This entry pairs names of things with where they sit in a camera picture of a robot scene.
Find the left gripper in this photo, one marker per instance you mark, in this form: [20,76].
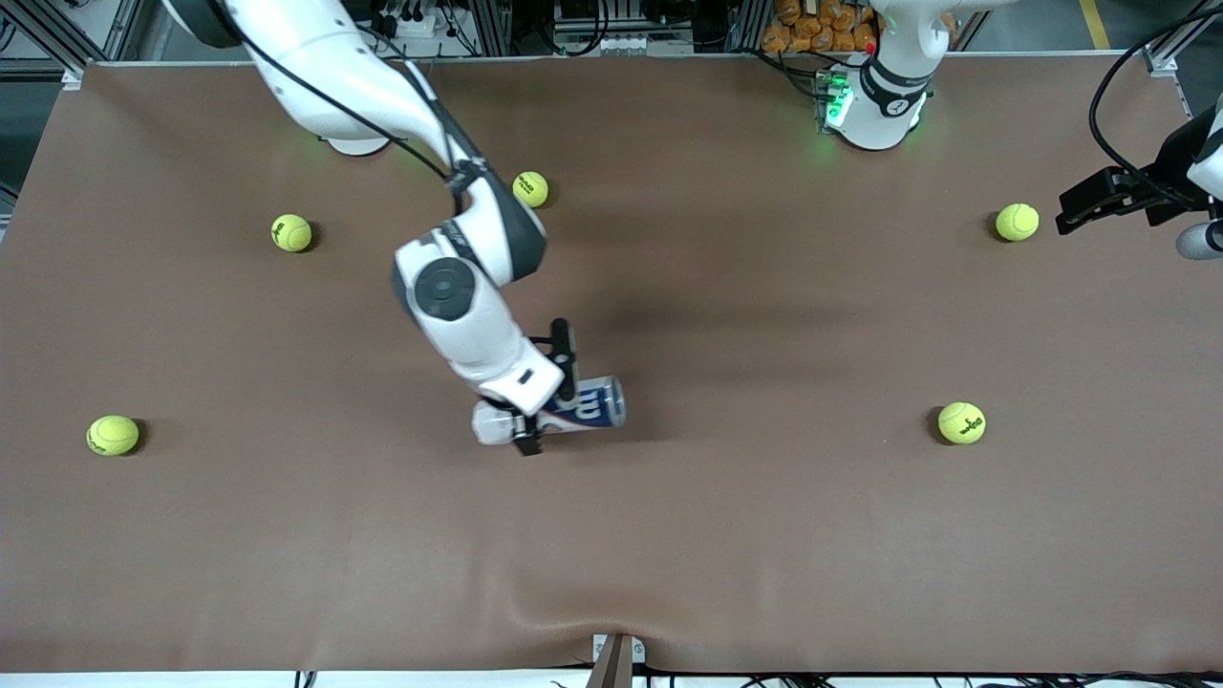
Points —
[1167,185]

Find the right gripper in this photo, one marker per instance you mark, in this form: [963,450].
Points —
[564,355]

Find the clear tennis ball can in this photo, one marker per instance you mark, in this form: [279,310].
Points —
[597,401]

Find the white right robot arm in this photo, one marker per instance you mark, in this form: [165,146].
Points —
[468,315]

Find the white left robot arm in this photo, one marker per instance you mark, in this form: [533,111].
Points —
[879,119]

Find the yellow-green tennis ball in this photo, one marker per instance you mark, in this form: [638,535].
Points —
[113,435]
[961,422]
[1017,222]
[291,232]
[532,189]

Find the brown table cover sheet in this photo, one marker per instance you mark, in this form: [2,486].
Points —
[611,535]

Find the orange packaged items pile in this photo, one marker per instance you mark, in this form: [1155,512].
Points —
[812,27]

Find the white terminal strip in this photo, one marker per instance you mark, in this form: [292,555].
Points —
[626,44]

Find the white power strip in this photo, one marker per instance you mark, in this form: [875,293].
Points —
[416,24]

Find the aluminium frame profile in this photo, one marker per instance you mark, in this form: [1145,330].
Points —
[1170,48]
[57,38]

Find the grey metal mount bracket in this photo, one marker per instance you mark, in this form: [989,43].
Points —
[616,659]

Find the aluminium frame post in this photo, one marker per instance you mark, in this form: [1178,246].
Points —
[750,24]
[492,27]

